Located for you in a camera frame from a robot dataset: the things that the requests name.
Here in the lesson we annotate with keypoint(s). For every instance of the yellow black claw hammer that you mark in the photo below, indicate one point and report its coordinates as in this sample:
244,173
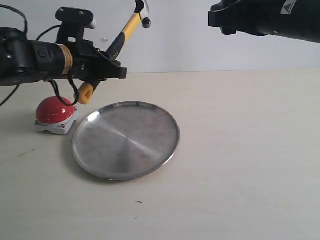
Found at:
140,16

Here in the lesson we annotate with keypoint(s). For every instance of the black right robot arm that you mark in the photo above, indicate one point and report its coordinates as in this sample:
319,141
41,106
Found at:
293,19

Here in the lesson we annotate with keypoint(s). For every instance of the red dome push button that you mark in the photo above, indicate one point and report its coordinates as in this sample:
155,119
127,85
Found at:
54,117

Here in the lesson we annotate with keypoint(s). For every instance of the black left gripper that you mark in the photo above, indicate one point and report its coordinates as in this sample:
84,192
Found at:
91,64

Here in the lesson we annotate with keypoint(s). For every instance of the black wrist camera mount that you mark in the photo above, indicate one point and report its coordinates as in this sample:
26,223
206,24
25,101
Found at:
74,21

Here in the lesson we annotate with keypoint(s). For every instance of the round stainless steel plate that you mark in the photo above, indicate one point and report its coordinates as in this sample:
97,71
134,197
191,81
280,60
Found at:
125,140

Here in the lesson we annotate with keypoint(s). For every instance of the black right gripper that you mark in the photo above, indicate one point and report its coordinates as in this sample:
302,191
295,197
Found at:
233,16

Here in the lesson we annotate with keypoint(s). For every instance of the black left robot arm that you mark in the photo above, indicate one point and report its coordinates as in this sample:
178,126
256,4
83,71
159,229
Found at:
24,61

